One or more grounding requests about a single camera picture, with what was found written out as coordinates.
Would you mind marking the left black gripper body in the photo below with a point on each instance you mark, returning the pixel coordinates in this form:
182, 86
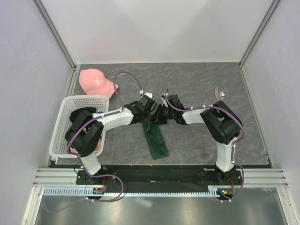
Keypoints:
146, 117

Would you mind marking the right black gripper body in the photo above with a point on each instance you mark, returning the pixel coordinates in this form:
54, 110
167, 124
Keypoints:
163, 114

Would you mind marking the dark green cloth napkin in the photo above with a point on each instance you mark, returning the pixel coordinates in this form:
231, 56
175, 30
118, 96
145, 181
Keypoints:
155, 141

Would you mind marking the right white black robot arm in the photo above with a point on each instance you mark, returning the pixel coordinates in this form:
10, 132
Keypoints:
223, 125

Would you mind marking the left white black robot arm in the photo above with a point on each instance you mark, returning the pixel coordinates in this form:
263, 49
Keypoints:
88, 127

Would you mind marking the black cloth in basket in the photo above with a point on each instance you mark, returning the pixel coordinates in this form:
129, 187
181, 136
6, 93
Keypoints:
75, 113

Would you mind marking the pink baseball cap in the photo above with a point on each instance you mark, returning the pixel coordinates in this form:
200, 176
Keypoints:
94, 82

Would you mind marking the peach cloth in basket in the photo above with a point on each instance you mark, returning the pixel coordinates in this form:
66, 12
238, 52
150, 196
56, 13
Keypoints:
99, 143

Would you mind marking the white perforated plastic basket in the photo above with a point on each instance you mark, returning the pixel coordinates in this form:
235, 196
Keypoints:
58, 144

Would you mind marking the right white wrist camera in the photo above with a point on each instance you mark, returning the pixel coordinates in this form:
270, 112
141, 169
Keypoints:
164, 102

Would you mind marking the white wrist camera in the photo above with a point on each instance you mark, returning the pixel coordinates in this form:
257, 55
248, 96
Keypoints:
164, 102
143, 93

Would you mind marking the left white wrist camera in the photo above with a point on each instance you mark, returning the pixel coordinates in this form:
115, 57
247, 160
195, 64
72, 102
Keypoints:
143, 93

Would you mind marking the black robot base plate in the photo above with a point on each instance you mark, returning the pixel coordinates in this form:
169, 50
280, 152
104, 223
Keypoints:
204, 175

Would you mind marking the light blue slotted cable duct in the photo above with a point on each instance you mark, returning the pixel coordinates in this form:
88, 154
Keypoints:
94, 192

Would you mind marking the left aluminium frame post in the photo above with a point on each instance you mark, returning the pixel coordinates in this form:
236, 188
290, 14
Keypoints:
54, 32

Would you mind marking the aluminium frame post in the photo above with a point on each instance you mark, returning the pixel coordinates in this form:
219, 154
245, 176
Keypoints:
54, 32
259, 31

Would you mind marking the right aluminium frame post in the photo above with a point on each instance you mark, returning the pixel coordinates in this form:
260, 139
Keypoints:
259, 31

